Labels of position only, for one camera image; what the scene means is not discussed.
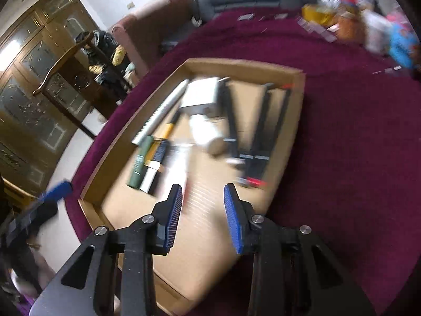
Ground dark green tube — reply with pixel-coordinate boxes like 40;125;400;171
127;135;156;190

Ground maroon tablecloth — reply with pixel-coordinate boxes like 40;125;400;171
64;5;421;316

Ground white rectangular box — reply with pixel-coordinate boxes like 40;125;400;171
180;77;222;116

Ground silver metal tube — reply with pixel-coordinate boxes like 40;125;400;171
132;79;192;146

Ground wooden chair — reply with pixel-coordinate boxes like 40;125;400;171
32;34;133;139

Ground wooden glass door cabinet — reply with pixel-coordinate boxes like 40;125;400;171
0;0;110;205

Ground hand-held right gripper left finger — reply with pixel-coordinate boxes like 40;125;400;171
29;183;183;316

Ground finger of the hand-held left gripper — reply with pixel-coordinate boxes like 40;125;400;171
36;179;73;205

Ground shallow cardboard box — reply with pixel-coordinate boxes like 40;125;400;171
78;57;306;316

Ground black pens in tray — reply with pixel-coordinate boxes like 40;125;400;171
262;85;294;186

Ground black jacket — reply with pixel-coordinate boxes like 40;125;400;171
76;30;133;103

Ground white packet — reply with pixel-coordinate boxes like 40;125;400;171
164;145;192;202

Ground brown armchair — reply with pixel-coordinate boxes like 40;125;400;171
111;0;195;77

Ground black antenna rod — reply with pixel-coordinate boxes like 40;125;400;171
247;83;274;179

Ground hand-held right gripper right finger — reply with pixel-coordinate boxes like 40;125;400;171
224;183;377;316

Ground white cylinder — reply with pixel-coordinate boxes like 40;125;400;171
189;115;226;156

